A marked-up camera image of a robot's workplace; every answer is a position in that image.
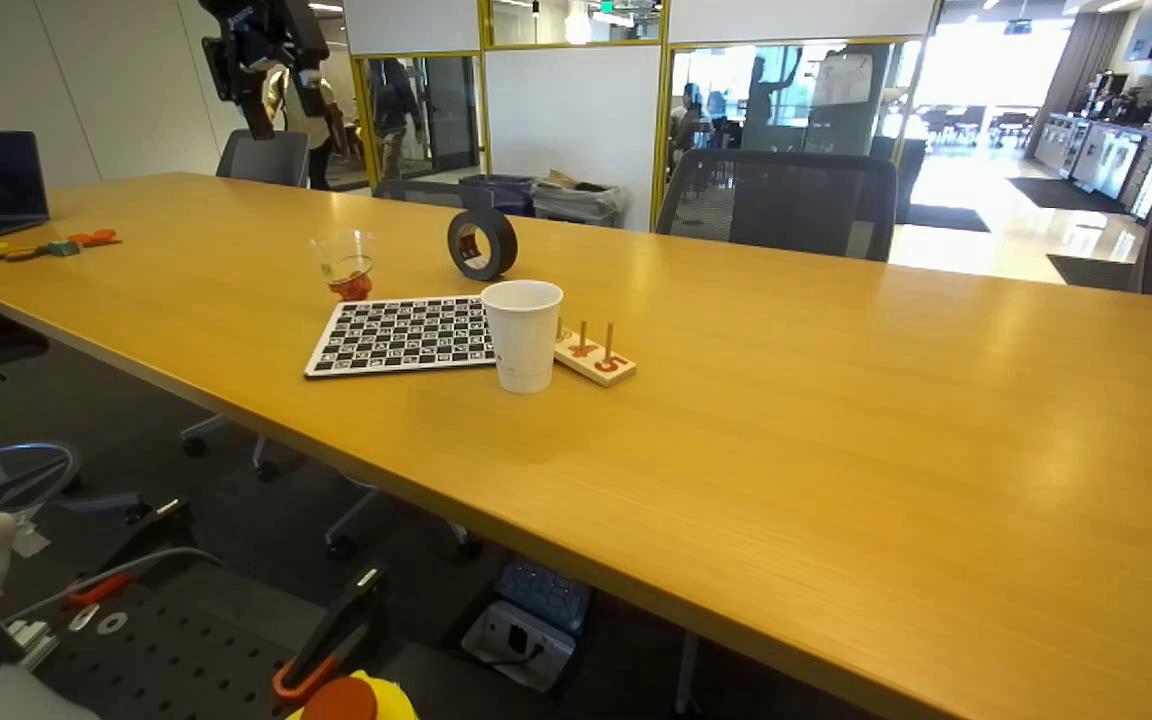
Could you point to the checkered calibration board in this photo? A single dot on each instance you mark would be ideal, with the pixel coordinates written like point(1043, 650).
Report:
point(410, 334)

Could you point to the orange disc block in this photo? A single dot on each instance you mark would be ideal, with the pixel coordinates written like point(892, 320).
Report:
point(354, 286)

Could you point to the grey office chair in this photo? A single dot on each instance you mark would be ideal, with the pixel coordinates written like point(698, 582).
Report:
point(266, 156)

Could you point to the red emergency stop button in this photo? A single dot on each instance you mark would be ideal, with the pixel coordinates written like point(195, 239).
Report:
point(359, 699)

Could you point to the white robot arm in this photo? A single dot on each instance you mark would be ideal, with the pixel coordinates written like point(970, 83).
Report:
point(253, 37)

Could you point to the orange green tool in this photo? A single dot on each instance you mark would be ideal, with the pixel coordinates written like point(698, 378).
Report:
point(65, 245)

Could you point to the white paper cup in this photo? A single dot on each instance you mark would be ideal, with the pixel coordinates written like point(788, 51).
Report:
point(522, 319)

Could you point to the floor power box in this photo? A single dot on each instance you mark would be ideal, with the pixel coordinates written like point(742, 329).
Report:
point(517, 644)

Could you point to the black tape roll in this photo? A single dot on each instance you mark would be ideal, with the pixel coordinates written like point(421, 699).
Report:
point(482, 241)

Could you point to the wooden peg base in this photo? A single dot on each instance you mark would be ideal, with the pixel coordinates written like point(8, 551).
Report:
point(592, 356)

